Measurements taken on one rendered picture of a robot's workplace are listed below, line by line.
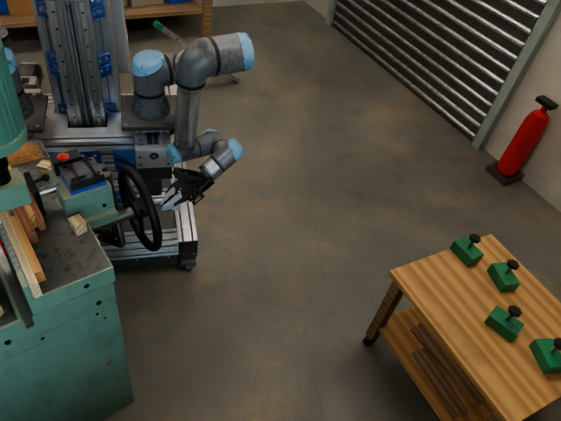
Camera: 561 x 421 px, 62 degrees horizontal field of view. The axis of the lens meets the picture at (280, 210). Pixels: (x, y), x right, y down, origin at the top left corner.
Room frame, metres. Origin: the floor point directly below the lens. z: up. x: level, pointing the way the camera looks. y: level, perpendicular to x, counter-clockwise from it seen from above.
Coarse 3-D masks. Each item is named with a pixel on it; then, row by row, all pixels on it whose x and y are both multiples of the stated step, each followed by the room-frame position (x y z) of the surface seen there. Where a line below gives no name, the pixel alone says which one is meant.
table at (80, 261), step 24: (24, 168) 1.00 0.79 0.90; (48, 216) 0.84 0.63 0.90; (96, 216) 0.90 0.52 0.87; (48, 240) 0.76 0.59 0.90; (72, 240) 0.77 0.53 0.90; (96, 240) 0.79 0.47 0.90; (48, 264) 0.68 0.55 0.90; (72, 264) 0.70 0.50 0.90; (96, 264) 0.71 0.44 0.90; (48, 288) 0.61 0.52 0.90; (72, 288) 0.64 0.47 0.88
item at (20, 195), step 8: (16, 168) 0.83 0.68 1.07; (16, 176) 0.80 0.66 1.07; (8, 184) 0.77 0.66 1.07; (16, 184) 0.78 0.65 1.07; (24, 184) 0.78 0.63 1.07; (0, 192) 0.74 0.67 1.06; (8, 192) 0.76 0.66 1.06; (16, 192) 0.77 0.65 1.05; (24, 192) 0.78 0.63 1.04; (0, 200) 0.74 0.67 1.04; (8, 200) 0.75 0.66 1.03; (16, 200) 0.76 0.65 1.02; (24, 200) 0.78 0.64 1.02; (0, 208) 0.74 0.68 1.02; (8, 208) 0.75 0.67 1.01
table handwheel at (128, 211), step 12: (120, 168) 1.08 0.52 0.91; (132, 168) 1.05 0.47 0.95; (120, 180) 1.09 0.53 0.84; (132, 180) 1.00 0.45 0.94; (120, 192) 1.09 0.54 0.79; (132, 192) 1.05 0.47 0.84; (144, 192) 0.96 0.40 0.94; (132, 204) 1.00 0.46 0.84; (144, 204) 0.94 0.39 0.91; (120, 216) 0.96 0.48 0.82; (132, 216) 0.98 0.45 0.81; (144, 216) 1.00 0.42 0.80; (156, 216) 0.93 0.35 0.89; (96, 228) 0.90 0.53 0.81; (156, 228) 0.91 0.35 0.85; (144, 240) 0.99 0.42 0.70; (156, 240) 0.91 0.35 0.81
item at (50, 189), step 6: (24, 174) 0.89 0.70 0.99; (30, 180) 0.87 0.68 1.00; (30, 186) 0.85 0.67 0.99; (36, 186) 0.85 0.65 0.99; (48, 186) 0.89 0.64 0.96; (54, 186) 0.90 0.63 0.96; (36, 192) 0.83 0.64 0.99; (42, 192) 0.87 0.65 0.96; (48, 192) 0.88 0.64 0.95; (54, 192) 0.89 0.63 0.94; (36, 198) 0.83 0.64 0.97; (42, 204) 0.84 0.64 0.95; (42, 210) 0.83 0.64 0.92
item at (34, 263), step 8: (16, 216) 0.78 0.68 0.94; (16, 224) 0.76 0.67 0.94; (16, 232) 0.73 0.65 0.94; (24, 232) 0.74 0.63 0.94; (24, 240) 0.71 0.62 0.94; (24, 248) 0.69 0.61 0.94; (32, 248) 0.69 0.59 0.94; (32, 256) 0.67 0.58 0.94; (32, 264) 0.65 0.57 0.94; (40, 272) 0.63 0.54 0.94; (40, 280) 0.63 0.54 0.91
